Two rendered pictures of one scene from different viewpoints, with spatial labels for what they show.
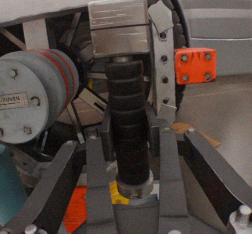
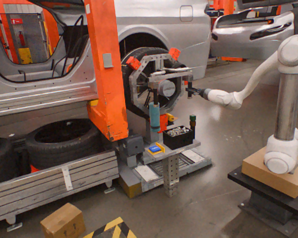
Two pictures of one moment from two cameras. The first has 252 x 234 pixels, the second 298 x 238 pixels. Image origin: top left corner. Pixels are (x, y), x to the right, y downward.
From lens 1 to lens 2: 1.76 m
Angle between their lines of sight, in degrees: 27
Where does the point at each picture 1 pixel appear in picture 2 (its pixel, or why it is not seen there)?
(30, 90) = (173, 86)
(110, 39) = (190, 79)
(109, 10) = (190, 76)
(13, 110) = (170, 89)
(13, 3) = (178, 74)
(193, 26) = not seen: hidden behind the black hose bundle
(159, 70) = (181, 82)
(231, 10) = (188, 58)
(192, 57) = not seen: hidden behind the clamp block
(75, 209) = (162, 122)
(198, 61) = not seen: hidden behind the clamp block
